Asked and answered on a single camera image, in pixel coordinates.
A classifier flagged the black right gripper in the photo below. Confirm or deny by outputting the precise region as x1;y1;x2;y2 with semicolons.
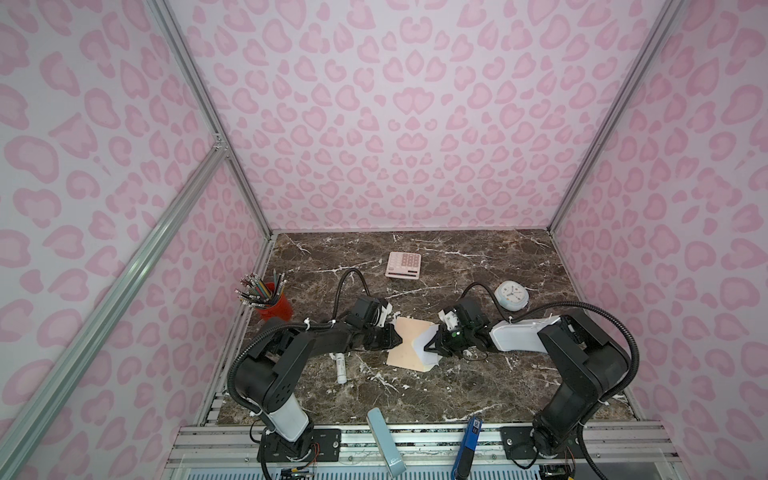
420;323;475;360

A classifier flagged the beige envelope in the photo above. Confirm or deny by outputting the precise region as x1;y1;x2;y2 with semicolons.
386;316;440;373

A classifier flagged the white glue stick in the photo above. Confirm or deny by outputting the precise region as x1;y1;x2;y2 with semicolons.
332;353;348;385

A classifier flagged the white letter paper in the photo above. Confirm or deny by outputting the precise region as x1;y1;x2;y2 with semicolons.
411;324;441;372

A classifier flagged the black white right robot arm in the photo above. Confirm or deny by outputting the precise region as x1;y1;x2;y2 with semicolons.
415;281;640;469

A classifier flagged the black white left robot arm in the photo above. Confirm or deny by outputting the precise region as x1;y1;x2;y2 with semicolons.
226;268;402;461

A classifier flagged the white round clock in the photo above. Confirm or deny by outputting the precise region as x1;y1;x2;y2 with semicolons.
494;280;530;312

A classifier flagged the pink calculator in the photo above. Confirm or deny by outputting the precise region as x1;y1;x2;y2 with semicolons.
385;252;421;280

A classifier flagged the red pencil cup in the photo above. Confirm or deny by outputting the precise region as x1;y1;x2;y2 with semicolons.
256;292;293;322

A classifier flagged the light blue stapler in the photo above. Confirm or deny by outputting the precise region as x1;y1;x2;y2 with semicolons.
366;407;407;478

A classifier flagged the blue utility knife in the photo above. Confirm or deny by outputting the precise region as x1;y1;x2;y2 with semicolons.
451;415;483;480

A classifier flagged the coloured pencils bundle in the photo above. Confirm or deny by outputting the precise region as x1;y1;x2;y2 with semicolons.
234;271;286;309

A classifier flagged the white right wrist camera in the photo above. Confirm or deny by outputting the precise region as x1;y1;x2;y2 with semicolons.
438;297;490;332

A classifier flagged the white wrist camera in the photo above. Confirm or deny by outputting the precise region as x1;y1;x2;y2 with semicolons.
438;297;490;332
345;296;393;329

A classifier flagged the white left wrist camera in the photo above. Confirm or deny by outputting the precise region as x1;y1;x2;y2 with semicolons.
345;296;393;329

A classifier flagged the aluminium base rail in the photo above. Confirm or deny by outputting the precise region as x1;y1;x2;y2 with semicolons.
161;421;687;479

